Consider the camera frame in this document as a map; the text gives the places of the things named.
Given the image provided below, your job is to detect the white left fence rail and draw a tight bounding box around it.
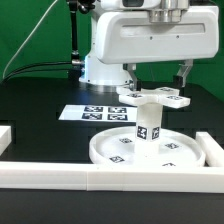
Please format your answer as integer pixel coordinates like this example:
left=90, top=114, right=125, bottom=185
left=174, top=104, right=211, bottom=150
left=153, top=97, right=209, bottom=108
left=0, top=126, right=12, bottom=156

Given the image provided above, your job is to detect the white marker sheet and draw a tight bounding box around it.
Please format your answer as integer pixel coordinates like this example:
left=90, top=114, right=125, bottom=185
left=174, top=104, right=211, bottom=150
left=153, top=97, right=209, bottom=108
left=59, top=105, right=137, bottom=122

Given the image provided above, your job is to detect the black camera stand pole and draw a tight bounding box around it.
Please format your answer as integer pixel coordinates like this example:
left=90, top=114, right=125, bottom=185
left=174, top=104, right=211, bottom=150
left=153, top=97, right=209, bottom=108
left=66, top=0, right=81, bottom=66

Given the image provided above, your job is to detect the white right fence rail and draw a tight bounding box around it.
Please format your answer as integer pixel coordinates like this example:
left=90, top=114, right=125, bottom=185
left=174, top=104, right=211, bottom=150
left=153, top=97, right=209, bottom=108
left=196, top=132, right=224, bottom=167

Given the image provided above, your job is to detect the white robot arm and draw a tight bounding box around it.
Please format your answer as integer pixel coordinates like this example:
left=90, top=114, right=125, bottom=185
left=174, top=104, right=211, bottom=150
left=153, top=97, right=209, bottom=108
left=80, top=0, right=219, bottom=91

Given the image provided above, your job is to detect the black cable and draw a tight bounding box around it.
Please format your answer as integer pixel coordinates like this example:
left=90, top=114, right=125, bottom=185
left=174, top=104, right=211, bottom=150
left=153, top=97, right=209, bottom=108
left=0, top=60, right=74, bottom=84

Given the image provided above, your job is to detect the white cross-shaped table base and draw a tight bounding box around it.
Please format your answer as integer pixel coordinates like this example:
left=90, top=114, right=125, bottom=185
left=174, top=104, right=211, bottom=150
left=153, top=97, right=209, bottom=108
left=116, top=87, right=190, bottom=108

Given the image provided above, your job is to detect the white cable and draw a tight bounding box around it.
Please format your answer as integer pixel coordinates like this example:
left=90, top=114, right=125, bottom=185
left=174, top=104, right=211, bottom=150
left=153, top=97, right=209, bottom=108
left=1, top=0, right=60, bottom=80

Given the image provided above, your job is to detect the white round table top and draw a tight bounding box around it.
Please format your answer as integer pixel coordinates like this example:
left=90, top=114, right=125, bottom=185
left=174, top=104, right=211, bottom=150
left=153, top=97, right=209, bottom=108
left=89, top=126, right=205, bottom=167

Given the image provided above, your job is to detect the white fence rail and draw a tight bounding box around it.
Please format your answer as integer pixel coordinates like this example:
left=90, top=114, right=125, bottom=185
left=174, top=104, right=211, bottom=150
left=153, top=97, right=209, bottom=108
left=0, top=126, right=12, bottom=156
left=0, top=162, right=224, bottom=193
left=196, top=132, right=224, bottom=167

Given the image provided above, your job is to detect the white front fence rail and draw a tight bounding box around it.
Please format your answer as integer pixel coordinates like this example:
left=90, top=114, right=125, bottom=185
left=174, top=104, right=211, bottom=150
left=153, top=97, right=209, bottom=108
left=0, top=162, right=224, bottom=193

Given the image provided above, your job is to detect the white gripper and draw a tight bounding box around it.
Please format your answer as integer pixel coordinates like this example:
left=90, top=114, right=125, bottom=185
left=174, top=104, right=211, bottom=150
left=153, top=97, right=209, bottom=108
left=95, top=6, right=219, bottom=91

